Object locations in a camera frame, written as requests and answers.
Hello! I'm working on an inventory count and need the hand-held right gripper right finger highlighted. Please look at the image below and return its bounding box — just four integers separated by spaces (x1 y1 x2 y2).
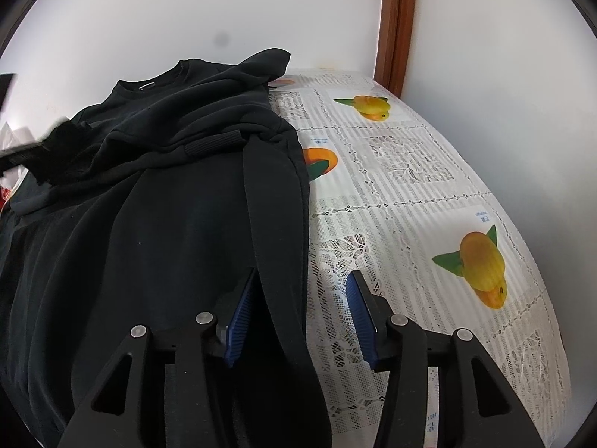
345 270 544 448

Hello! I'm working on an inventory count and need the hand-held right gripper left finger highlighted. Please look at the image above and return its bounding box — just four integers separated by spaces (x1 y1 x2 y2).
56 266 262 448

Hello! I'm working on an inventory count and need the black sweatshirt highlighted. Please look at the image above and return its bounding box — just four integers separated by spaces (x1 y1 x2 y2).
0 47 333 448

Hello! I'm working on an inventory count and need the white plastic bag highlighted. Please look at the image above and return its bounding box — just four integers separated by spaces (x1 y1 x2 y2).
0 121 34 179

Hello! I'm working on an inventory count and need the fruit print lace tablecloth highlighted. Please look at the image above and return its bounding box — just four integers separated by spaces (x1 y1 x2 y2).
268 68 572 448

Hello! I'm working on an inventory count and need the brown wooden door frame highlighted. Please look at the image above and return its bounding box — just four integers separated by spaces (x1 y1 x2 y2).
373 0 418 99

